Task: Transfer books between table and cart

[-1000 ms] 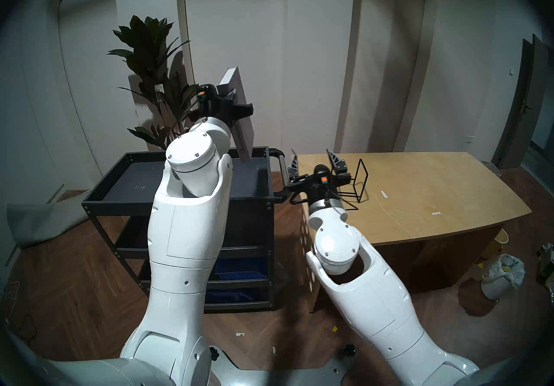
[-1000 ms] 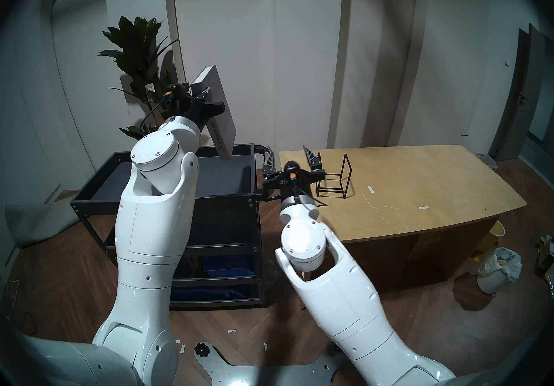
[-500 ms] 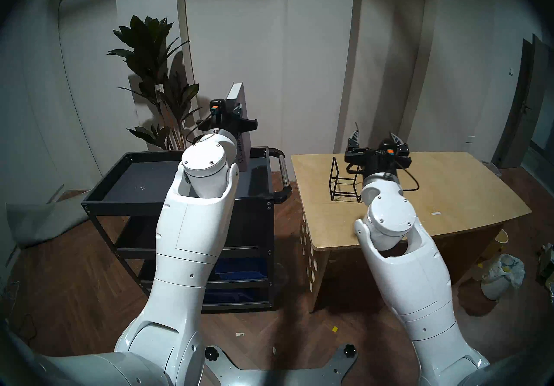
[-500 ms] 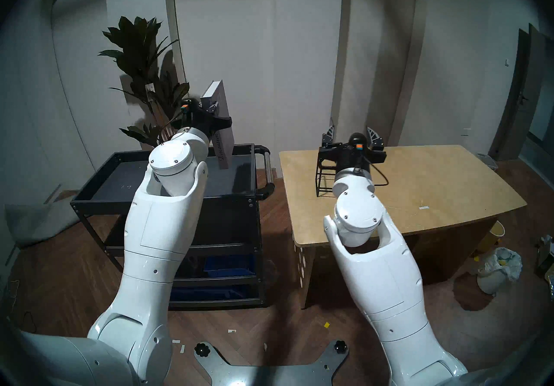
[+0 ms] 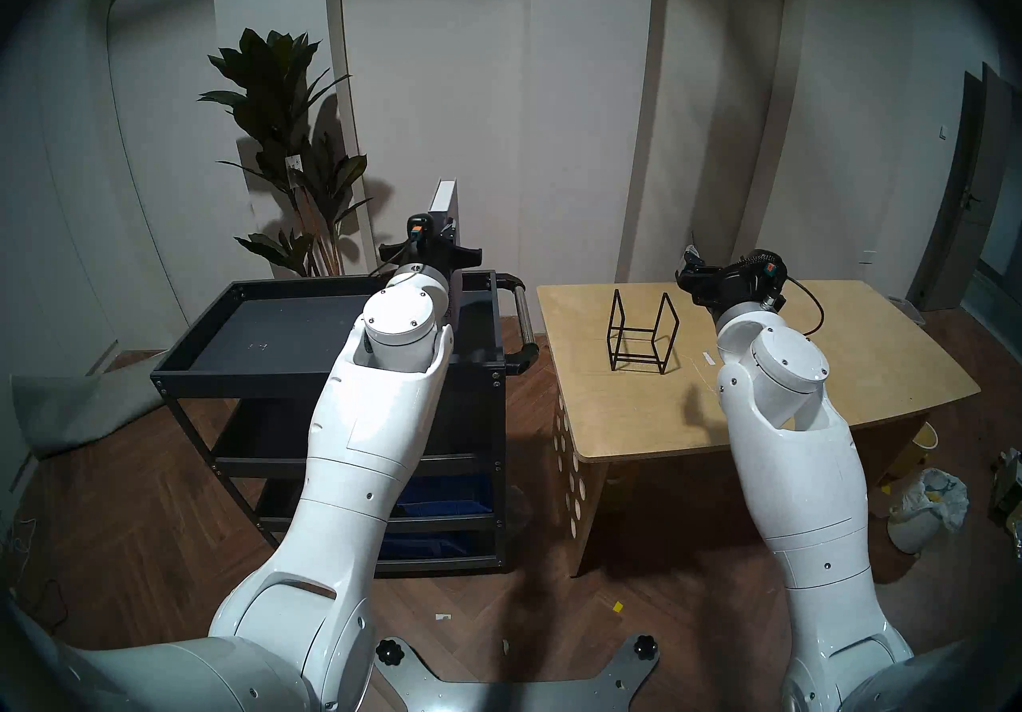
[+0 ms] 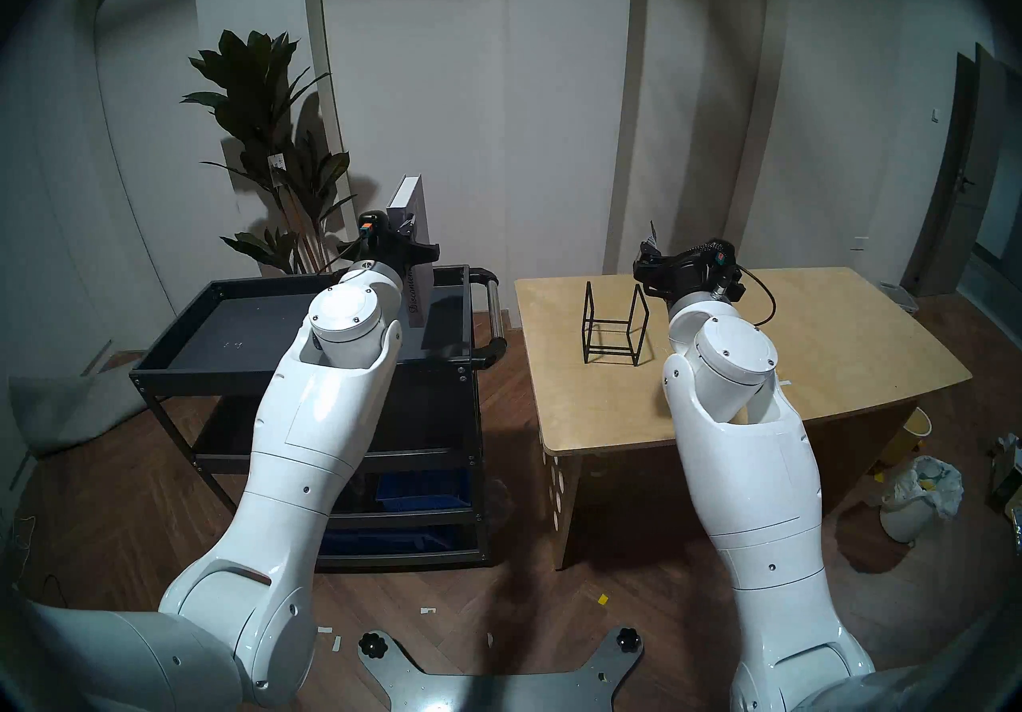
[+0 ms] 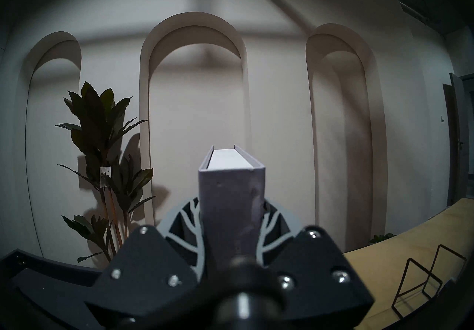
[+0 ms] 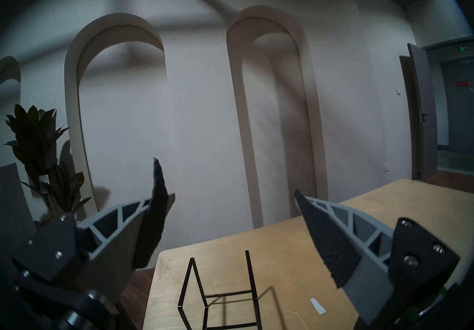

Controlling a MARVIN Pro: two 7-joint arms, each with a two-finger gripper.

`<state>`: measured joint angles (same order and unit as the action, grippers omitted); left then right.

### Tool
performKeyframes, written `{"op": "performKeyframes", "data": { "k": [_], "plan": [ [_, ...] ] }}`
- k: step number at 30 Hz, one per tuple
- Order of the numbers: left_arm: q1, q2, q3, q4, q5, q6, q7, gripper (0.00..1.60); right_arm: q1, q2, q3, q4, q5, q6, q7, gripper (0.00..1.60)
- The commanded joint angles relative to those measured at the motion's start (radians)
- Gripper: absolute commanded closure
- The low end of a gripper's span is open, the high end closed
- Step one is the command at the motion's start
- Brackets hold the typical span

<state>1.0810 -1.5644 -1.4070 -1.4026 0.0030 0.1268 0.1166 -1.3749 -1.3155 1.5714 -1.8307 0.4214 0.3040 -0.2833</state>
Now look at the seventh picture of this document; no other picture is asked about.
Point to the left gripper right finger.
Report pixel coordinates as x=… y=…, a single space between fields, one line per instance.
x=326 y=277

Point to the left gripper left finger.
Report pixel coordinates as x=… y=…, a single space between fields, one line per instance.
x=148 y=273

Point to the grey box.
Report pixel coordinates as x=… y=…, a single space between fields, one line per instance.
x=231 y=203

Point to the light wooden table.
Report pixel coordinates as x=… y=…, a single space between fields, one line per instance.
x=385 y=270

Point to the small low green plant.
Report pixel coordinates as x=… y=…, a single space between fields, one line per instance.
x=381 y=238

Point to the tall dark green plant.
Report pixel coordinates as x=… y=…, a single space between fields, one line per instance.
x=96 y=118

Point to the dark grey door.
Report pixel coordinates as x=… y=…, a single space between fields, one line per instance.
x=459 y=140

